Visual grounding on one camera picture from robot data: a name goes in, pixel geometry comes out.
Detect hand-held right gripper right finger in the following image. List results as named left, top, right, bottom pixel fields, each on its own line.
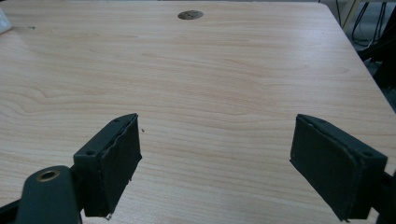
left=289, top=113, right=389, bottom=222

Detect white object at table edge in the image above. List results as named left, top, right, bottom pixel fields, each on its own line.
left=0, top=8, right=13, bottom=35

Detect black cables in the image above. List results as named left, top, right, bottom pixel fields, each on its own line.
left=334, top=0, right=389, bottom=48

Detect black metal stand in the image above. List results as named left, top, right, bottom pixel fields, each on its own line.
left=357, top=6, right=396, bottom=91

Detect round table cable grommet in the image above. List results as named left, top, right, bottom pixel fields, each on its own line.
left=177, top=9, right=205, bottom=21

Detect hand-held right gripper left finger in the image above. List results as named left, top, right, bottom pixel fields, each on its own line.
left=72, top=112, right=143, bottom=220

